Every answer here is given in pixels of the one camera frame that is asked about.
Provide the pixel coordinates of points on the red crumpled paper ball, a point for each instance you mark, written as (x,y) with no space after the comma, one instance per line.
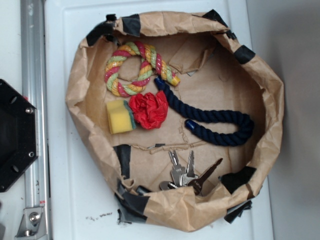
(149,110)

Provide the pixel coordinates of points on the brown paper bin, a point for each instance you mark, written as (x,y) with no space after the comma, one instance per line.
(224,101)

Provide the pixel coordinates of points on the yellow green sponge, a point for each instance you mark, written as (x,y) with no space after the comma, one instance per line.
(120,116)

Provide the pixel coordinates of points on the silver key left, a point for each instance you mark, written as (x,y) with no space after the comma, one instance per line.
(177,170)

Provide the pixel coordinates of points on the silver key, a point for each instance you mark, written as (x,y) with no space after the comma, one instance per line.
(190,171)
(177,170)

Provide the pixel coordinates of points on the silver key middle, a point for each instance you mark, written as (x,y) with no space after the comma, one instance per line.
(190,171)

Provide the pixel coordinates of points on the dark bronze key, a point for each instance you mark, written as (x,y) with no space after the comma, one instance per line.
(197,183)

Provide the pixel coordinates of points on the white plastic tray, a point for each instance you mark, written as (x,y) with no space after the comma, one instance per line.
(82,205)

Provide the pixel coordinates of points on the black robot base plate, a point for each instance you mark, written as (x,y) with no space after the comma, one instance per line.
(18,139)

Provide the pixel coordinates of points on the aluminium profile rail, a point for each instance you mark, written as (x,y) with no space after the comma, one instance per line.
(33,62)

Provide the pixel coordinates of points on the metal corner bracket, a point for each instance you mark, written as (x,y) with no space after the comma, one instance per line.
(32,225)

